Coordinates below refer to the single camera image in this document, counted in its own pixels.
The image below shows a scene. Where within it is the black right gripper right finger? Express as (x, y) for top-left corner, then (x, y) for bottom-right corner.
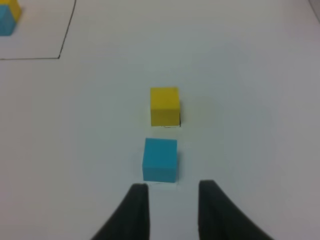
(198, 180), (271, 240)

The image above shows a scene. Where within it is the template blue cube block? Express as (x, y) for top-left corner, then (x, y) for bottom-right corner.
(0, 4), (16, 37)

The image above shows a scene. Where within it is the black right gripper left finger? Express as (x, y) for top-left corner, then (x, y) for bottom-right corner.
(92, 183), (150, 240)

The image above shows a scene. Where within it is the template yellow cube block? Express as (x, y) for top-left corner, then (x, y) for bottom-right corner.
(0, 0), (22, 23)

